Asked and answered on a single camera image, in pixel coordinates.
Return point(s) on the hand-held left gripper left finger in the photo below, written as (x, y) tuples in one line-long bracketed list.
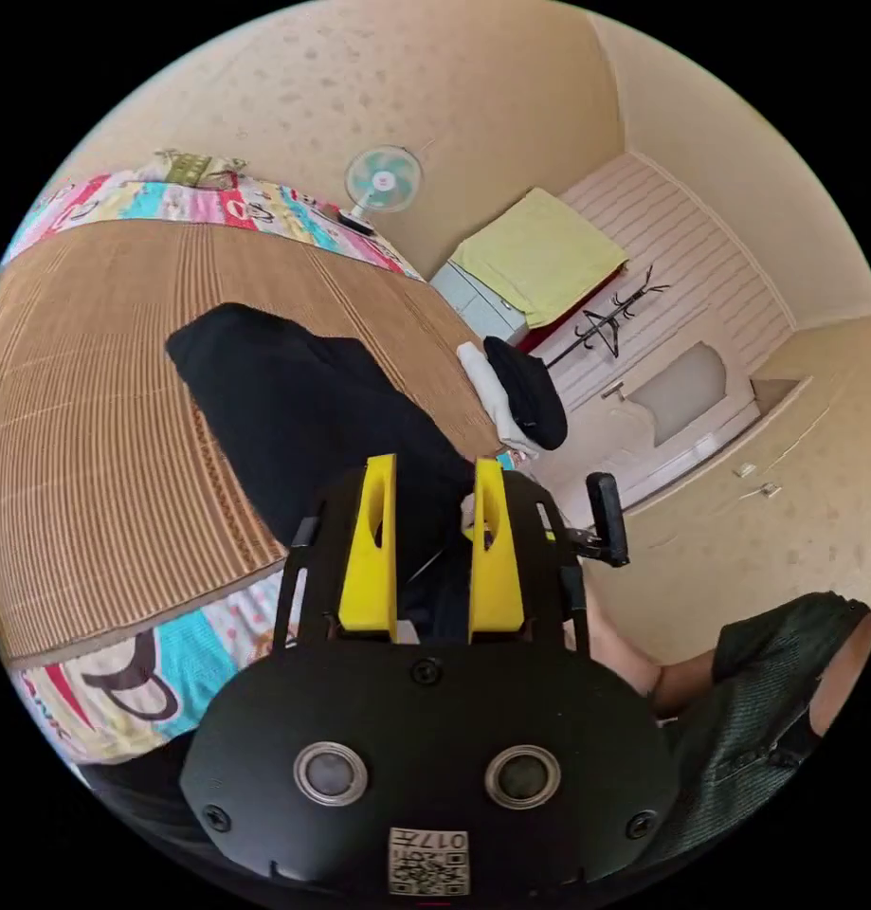
[(367, 569)]

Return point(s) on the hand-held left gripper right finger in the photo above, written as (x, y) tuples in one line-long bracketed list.
[(497, 576)]

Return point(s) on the black long sleeve shirt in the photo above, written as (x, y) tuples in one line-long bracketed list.
[(300, 405)]

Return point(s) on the pile of clothes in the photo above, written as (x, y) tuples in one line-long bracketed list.
[(527, 398)]

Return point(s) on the black coat rack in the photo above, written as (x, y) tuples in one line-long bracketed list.
[(606, 323)]

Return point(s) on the person's body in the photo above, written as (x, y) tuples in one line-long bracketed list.
[(748, 711)]

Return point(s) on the bed with woven mat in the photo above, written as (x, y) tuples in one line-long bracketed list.
[(108, 398)]

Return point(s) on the grey cabinet with yellow cloth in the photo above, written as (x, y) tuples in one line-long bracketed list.
[(542, 263)]

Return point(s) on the white panelled door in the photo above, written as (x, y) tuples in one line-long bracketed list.
[(691, 256)]

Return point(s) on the light green electric fan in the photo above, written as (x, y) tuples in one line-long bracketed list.
[(382, 180)]

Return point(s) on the green patterned pillow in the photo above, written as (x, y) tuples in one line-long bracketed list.
[(197, 171)]

